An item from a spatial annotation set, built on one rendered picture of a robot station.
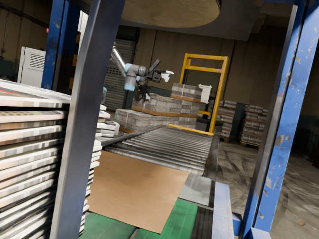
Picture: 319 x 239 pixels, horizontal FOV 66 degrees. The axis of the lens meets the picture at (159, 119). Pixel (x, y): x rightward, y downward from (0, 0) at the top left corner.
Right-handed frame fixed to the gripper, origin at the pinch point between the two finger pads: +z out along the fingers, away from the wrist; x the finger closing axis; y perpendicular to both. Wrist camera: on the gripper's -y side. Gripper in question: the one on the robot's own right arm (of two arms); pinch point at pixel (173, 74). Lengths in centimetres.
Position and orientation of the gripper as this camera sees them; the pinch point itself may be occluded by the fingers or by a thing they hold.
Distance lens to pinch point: 179.2
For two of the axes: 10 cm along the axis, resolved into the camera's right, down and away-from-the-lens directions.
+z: 9.8, 2.0, -0.6
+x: -0.5, -0.5, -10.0
